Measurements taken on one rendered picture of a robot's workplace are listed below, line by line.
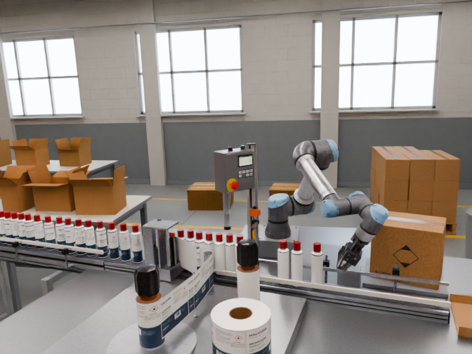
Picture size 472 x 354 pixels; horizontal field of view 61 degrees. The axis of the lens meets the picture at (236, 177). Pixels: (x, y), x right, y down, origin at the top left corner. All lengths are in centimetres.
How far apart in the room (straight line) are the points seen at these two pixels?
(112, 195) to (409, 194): 343
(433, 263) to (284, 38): 574
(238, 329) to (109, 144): 717
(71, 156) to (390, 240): 482
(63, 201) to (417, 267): 280
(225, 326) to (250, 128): 616
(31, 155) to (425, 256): 535
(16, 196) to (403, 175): 408
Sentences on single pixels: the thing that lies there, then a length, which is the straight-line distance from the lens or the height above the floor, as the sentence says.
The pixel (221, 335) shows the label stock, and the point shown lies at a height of 100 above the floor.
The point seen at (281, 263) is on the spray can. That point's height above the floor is 99.
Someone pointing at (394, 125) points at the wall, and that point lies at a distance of 734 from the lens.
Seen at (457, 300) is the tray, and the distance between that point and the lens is 203.
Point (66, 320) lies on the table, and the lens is 193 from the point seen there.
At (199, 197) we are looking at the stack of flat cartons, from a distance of 605.
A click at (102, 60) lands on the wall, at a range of 826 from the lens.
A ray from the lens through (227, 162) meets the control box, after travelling 183.
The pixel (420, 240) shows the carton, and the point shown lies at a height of 107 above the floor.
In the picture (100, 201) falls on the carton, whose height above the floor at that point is 89.
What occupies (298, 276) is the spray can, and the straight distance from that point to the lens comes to 187.
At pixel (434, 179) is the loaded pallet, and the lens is 526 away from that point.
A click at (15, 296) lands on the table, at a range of 361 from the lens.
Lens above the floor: 175
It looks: 12 degrees down
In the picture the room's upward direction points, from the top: 2 degrees counter-clockwise
